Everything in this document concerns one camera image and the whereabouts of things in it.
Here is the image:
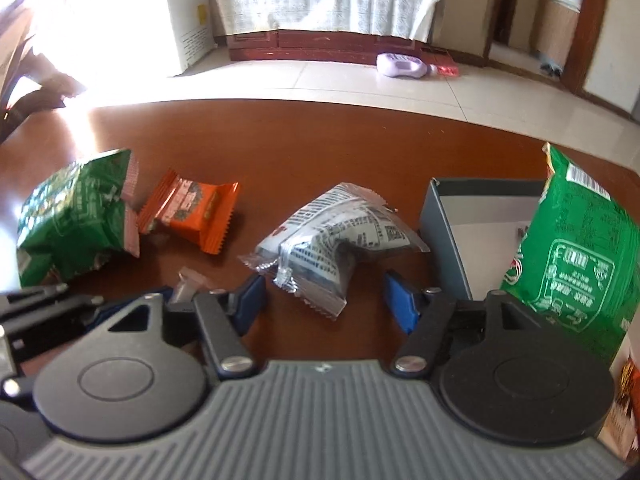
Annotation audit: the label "orange snack packet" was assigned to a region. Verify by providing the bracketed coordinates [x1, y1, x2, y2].
[138, 169, 241, 255]

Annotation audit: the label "pair of slippers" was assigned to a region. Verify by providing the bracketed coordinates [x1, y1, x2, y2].
[539, 63, 563, 78]

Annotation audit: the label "white chest freezer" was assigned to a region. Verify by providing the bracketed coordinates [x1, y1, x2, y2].
[100, 0, 216, 78]

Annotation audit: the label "white patterned cabinet cloth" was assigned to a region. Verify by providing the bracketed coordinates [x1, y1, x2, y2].
[215, 0, 440, 42]

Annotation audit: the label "green snack bag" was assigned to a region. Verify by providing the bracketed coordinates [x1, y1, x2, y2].
[16, 150, 140, 287]
[501, 144, 639, 363]

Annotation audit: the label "silver black snack packet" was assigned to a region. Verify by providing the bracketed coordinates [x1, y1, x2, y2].
[240, 182, 430, 318]

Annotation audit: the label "kitchen counter cabinet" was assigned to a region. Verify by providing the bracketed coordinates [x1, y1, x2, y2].
[529, 0, 580, 70]

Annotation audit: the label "orange bar wrapper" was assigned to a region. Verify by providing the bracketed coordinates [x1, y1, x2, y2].
[598, 341, 639, 466]

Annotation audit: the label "red item on floor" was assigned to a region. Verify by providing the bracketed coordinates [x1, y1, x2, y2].
[430, 64, 460, 78]

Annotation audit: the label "grey shallow box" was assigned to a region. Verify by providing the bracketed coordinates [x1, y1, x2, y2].
[419, 178, 544, 300]

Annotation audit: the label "red tv cabinet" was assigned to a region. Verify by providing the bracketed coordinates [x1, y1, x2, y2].
[227, 30, 439, 65]

